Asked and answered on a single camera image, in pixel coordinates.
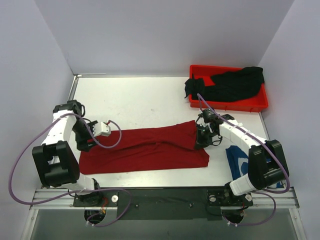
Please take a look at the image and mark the red t shirt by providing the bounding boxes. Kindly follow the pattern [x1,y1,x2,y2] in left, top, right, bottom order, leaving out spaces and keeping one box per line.
[79,120,210,175]

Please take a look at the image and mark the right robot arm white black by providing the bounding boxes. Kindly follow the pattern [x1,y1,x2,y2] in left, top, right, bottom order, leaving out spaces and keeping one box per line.
[195,108,290,206]

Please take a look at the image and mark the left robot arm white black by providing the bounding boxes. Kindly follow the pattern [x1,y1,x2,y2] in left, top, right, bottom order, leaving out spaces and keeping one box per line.
[32,100,103,206]

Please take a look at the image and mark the blue folded t shirt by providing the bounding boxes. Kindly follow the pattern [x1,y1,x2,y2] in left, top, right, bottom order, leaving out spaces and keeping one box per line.
[225,145,285,194]

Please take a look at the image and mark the black t shirt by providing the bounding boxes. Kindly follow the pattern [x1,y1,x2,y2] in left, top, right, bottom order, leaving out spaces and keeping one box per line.
[184,66,265,103]

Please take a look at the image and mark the red plastic bin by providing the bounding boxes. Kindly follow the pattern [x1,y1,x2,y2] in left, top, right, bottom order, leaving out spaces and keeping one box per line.
[189,64,269,113]

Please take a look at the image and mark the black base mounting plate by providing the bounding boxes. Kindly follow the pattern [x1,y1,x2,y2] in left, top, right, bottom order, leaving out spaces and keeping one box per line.
[73,186,253,221]

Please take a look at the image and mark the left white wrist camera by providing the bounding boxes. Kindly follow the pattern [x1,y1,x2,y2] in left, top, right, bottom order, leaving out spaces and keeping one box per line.
[91,121,112,137]

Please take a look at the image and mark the aluminium frame rail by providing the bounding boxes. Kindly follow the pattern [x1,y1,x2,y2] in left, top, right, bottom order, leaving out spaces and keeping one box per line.
[32,74,289,211]

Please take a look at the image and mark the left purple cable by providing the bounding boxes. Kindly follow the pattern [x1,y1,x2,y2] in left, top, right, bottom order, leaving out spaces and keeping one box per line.
[8,112,132,228]

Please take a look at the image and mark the purple cable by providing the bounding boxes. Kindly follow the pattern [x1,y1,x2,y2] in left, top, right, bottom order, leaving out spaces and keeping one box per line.
[8,112,132,228]
[196,93,291,228]

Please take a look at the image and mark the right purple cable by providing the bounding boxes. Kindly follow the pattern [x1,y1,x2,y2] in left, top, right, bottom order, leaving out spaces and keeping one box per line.
[196,93,291,228]

